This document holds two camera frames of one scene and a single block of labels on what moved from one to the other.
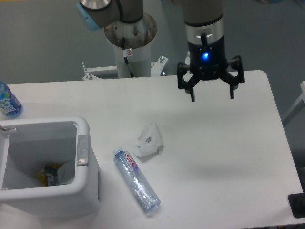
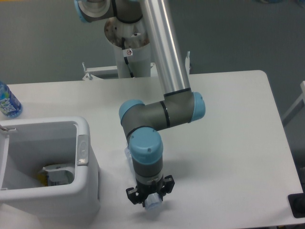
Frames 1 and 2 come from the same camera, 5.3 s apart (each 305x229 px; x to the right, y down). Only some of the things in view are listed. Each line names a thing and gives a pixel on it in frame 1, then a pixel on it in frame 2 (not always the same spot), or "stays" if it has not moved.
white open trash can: [26, 145] stays
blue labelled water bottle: [10, 105] stays
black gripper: [208, 61] → [164, 185]
